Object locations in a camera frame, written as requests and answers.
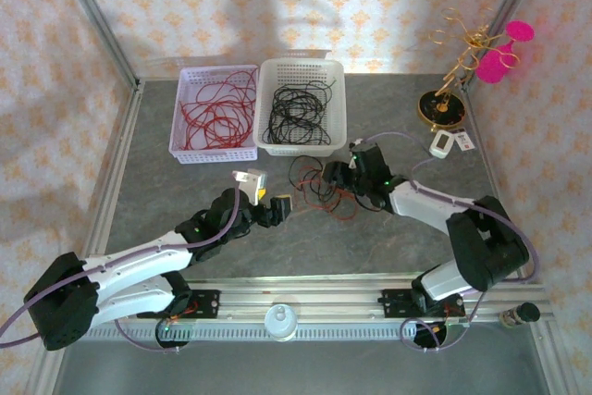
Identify red cable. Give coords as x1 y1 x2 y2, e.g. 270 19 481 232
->
295 166 361 223

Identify black cable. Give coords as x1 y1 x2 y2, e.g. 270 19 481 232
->
287 156 371 212

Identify white plastic basket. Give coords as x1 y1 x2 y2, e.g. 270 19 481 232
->
252 57 348 158

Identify white digital timer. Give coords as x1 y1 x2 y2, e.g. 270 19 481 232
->
428 130 457 159

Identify lavender plastic basket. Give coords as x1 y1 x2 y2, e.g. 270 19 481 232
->
168 65 260 165

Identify small printed card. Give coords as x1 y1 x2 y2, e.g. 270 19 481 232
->
454 130 476 153

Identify white round knob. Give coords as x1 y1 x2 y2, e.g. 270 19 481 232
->
263 302 300 343

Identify pink wine glass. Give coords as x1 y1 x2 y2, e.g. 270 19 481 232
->
475 19 537 85

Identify dark small bottle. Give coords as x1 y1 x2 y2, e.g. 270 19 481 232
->
498 302 541 327

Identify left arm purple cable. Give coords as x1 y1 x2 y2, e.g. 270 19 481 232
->
0 189 241 353

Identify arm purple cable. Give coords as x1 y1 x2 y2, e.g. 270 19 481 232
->
358 130 540 353
0 189 241 353

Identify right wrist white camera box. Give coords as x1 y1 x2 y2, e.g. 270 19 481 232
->
348 138 366 169

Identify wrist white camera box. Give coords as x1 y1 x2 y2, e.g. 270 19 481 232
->
230 167 270 206
348 138 366 169

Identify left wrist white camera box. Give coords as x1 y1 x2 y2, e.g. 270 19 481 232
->
230 167 270 206

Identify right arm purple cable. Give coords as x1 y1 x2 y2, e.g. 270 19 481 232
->
358 130 540 353

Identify sorted black cables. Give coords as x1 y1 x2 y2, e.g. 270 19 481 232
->
262 79 338 146

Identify gold wire glass stand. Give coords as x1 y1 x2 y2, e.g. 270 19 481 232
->
418 6 522 133

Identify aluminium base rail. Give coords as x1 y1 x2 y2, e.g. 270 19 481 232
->
48 277 554 325

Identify sorted red cables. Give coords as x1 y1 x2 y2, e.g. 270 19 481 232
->
178 68 259 151

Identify grey slotted cable duct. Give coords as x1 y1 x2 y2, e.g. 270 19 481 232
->
68 323 466 343

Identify aluminium side rail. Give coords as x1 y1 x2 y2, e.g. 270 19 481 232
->
34 80 147 395
462 84 564 395

